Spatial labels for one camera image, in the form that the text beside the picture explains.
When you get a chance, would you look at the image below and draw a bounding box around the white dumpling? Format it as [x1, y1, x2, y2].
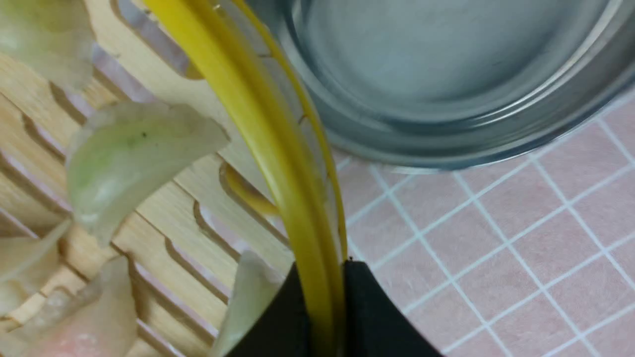
[0, 0, 95, 91]
[208, 250, 284, 357]
[1, 256, 137, 357]
[65, 102, 230, 246]
[0, 219, 72, 318]

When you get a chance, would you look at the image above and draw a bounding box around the pink grid tablecloth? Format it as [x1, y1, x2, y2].
[335, 91, 635, 357]

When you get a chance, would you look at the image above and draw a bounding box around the yellow bamboo steamer basket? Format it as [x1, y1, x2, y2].
[1, 0, 347, 357]

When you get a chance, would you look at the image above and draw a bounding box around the stainless steel pot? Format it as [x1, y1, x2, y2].
[248, 0, 635, 171]

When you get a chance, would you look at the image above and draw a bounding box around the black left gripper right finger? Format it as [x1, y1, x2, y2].
[343, 260, 442, 357]

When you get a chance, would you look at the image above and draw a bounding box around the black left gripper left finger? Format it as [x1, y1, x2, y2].
[228, 264, 312, 357]

